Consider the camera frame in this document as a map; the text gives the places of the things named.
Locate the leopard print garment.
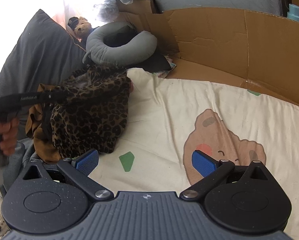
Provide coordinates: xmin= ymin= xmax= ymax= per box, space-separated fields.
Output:
xmin=50 ymin=65 xmax=132 ymax=158

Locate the person's left hand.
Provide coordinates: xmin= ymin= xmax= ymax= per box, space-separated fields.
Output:
xmin=0 ymin=118 xmax=19 ymax=156

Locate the brown garment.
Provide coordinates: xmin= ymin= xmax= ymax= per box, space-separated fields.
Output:
xmin=25 ymin=83 xmax=63 ymax=163

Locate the grey denim garment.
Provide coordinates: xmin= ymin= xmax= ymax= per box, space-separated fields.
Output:
xmin=3 ymin=138 xmax=35 ymax=191

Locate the cream bear print bedsheet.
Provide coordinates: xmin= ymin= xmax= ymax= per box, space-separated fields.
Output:
xmin=90 ymin=69 xmax=299 ymax=239

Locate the dark grey pillow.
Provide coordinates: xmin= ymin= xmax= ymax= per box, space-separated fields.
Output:
xmin=0 ymin=9 xmax=85 ymax=97

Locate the teddy bear with cap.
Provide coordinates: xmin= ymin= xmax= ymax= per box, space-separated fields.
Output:
xmin=68 ymin=16 xmax=93 ymax=40

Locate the brown cardboard sheet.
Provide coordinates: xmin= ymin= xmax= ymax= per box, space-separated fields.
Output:
xmin=120 ymin=8 xmax=299 ymax=105

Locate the teal bottle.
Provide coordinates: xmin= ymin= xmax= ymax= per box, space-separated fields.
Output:
xmin=287 ymin=3 xmax=299 ymax=22

